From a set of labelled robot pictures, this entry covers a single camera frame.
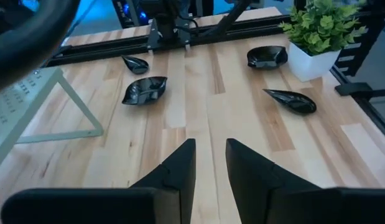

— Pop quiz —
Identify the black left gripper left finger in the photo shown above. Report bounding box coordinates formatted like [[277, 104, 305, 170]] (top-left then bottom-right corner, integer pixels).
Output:
[[0, 138, 197, 224]]

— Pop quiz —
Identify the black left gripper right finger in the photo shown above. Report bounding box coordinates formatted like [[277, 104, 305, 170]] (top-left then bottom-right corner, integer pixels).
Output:
[[225, 138, 385, 224]]

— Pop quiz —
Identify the black teardrop mini plate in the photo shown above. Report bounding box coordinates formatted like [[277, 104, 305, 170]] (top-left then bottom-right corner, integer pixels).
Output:
[[121, 55, 150, 75], [262, 88, 317, 114]]

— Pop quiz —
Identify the black square mini plate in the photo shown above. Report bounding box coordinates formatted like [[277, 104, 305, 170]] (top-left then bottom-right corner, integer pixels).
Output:
[[246, 45, 289, 70]]

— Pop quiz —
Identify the green plant in white pot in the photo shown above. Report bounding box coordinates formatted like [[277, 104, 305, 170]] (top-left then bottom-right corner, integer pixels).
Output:
[[278, 0, 367, 83]]

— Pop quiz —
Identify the green perforated metal shelf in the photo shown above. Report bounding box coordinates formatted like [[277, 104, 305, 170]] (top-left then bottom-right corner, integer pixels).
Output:
[[0, 67, 104, 175]]

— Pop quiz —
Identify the blue-lit computer tower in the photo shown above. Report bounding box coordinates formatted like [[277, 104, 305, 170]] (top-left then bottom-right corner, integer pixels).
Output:
[[111, 0, 149, 29]]

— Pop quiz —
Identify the black frame bracket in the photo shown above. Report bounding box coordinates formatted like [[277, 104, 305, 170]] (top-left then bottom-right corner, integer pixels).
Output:
[[334, 82, 385, 98]]

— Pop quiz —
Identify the black aluminium table frame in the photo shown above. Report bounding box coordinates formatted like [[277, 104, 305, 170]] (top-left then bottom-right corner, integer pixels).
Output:
[[42, 0, 385, 142]]

